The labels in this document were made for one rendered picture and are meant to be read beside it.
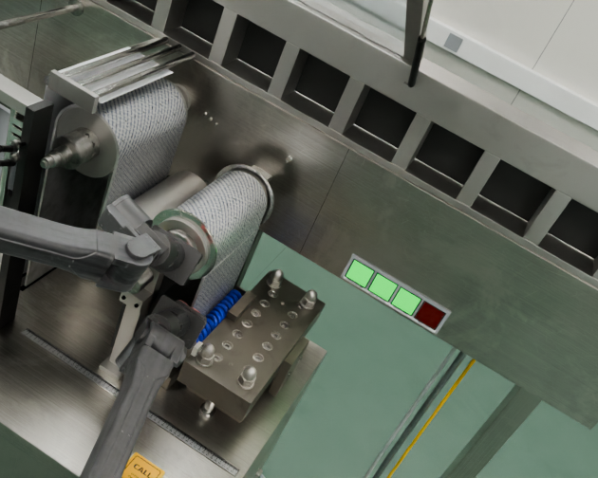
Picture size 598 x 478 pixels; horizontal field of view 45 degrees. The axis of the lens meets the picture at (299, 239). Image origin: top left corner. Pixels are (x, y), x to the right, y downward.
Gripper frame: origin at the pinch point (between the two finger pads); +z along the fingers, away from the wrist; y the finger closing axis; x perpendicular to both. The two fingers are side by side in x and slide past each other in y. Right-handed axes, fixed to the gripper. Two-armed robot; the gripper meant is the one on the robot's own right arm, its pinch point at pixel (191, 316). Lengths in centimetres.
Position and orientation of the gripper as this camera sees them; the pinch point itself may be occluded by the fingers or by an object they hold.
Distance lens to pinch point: 149.3
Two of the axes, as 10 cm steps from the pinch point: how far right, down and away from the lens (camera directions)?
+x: 5.1, -8.6, -1.1
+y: 8.4, 5.2, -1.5
